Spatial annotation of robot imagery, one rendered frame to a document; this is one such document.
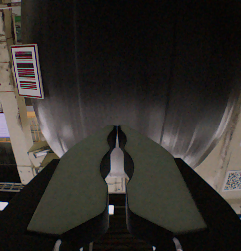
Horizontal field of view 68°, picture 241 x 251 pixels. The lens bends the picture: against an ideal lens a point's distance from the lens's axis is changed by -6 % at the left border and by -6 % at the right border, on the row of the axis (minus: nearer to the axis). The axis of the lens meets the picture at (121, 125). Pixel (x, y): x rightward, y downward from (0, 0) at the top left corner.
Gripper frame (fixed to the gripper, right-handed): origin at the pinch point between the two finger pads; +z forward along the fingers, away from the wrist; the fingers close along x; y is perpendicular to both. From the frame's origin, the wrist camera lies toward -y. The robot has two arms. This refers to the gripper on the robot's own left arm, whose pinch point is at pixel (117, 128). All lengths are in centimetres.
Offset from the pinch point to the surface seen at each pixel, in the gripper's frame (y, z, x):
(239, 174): 31, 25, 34
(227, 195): 39, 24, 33
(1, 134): 196, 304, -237
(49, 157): 50, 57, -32
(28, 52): -3.6, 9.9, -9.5
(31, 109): 244, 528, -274
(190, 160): 12.0, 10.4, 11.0
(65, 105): 2.1, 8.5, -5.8
